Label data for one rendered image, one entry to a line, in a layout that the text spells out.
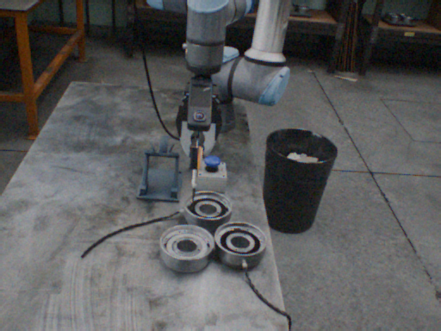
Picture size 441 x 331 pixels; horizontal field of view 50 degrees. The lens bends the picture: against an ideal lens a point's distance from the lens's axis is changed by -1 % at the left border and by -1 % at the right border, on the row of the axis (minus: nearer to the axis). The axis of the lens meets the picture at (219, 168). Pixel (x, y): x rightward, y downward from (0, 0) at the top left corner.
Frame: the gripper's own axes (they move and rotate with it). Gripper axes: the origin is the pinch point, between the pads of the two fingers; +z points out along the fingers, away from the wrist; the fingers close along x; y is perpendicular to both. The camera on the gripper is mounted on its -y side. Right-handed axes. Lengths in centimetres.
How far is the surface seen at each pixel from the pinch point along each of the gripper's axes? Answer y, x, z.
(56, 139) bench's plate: 24.7, 38.8, 13.1
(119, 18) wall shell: 384, 90, 75
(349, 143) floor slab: 194, -100, 94
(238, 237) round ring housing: -14.3, -9.9, 10.6
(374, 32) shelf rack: 334, -145, 52
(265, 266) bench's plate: -19.7, -15.5, 13.1
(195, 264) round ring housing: -23.4, -1.7, 10.3
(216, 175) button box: 5.6, -5.0, 8.6
